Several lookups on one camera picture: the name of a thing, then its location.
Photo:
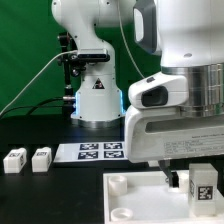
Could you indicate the white square table top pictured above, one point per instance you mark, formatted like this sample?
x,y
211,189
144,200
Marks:
x,y
147,198

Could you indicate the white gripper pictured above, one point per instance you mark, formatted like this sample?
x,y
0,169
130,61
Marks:
x,y
162,134

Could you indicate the black camera stand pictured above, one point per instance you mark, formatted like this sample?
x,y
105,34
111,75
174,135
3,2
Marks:
x,y
67,73

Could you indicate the white base tag plate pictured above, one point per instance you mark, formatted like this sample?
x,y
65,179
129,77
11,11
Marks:
x,y
90,152

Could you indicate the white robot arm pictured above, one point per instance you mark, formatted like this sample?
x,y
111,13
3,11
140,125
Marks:
x,y
188,35

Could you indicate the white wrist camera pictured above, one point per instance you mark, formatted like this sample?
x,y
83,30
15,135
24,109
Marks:
x,y
159,90

